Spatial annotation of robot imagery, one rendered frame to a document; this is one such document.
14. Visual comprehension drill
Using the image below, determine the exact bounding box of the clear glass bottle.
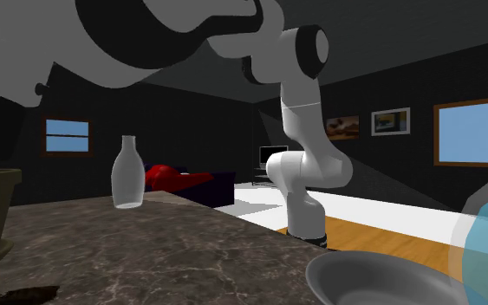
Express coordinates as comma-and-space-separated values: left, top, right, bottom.
111, 134, 146, 210

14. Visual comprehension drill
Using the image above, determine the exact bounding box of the dark sofa with red blanket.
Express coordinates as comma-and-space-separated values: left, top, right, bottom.
143, 164, 237, 210

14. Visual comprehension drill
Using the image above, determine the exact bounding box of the monitor on small stand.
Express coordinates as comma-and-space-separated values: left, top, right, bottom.
251, 145, 290, 187

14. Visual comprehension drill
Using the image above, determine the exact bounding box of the grey bowl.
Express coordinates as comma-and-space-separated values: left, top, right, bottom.
304, 250, 470, 305

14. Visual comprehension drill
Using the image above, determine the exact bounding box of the small window with wooden frame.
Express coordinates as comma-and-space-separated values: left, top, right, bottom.
41, 116, 94, 159

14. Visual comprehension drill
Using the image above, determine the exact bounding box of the brown landscape wall picture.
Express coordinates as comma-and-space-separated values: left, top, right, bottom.
325, 114, 361, 142

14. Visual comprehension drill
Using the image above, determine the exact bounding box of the white framed wall picture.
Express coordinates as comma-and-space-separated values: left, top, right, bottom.
370, 107, 412, 138

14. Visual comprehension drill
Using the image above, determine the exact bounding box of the large window with wooden frame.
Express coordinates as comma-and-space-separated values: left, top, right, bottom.
433, 95, 488, 169

